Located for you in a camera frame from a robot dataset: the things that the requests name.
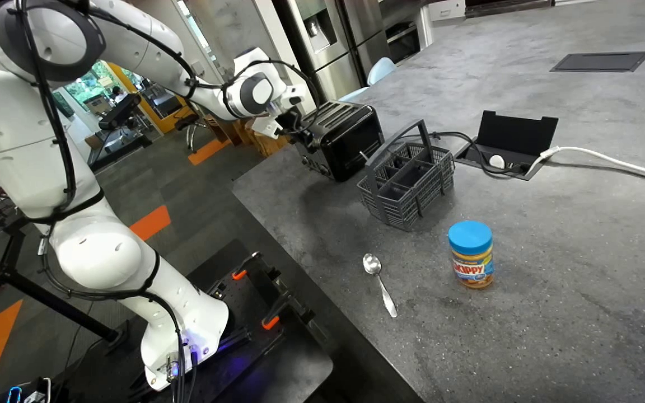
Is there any black toaster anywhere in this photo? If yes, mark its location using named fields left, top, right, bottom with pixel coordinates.
left=292, top=101, right=385, bottom=183

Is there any steel refrigerator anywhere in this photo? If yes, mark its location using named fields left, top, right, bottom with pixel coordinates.
left=271, top=0, right=391, bottom=104

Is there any office chair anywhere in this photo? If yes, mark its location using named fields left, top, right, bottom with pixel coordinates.
left=174, top=111, right=212, bottom=154

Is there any light blue chair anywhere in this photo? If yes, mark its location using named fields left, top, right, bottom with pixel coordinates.
left=338, top=57, right=398, bottom=103

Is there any grey cutlery basket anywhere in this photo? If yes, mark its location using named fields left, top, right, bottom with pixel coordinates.
left=356, top=119, right=456, bottom=232

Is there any black orange clamp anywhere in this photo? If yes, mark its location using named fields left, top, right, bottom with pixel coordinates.
left=231, top=251, right=279, bottom=282
left=261, top=290, right=316, bottom=331

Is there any metal spoon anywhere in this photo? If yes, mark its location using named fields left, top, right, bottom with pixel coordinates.
left=362, top=253, right=399, bottom=318

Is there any open black outlet box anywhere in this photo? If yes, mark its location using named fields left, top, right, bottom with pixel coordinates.
left=455, top=110, right=559, bottom=181

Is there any peanut butter jar blue lid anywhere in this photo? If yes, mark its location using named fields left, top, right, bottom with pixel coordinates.
left=448, top=220, right=494, bottom=290

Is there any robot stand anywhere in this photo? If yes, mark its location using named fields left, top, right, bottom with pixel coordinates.
left=48, top=240, right=334, bottom=403

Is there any closed black outlet hatch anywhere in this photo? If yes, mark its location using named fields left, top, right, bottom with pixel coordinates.
left=550, top=51, right=645, bottom=73

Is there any camera on tripod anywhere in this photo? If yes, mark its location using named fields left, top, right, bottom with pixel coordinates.
left=88, top=93, right=153, bottom=171

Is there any black cable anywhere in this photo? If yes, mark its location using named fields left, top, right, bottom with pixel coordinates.
left=428, top=131, right=527, bottom=180

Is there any white cable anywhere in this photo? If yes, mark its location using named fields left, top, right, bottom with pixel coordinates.
left=524, top=145, right=645, bottom=188

